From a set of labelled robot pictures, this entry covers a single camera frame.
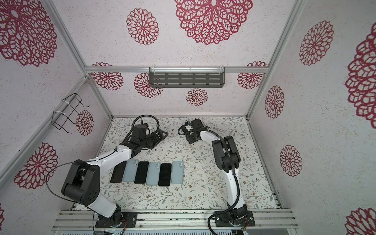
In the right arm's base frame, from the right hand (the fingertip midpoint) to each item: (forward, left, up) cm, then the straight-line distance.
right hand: (192, 134), depth 107 cm
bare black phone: (-29, +31, -1) cm, 43 cm away
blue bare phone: (-31, +16, -1) cm, 35 cm away
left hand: (-13, +17, +12) cm, 25 cm away
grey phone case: (-29, +38, 0) cm, 47 cm away
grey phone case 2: (-29, +24, -2) cm, 38 cm away
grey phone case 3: (-28, +9, -2) cm, 30 cm away
